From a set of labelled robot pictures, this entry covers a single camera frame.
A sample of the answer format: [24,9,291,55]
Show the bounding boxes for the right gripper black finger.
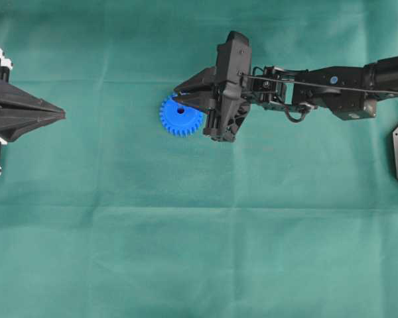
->
[174,66,216,95]
[173,93,216,114]

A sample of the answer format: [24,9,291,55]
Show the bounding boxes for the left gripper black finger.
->
[0,109,66,142]
[0,80,65,114]

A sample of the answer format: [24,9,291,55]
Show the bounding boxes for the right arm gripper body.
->
[204,31,251,142]

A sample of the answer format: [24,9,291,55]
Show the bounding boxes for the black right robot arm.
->
[174,31,398,142]

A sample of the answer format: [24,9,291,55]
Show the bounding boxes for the blue plastic gear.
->
[159,93,204,137]

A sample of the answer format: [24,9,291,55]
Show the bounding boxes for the green table cloth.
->
[0,1,398,317]

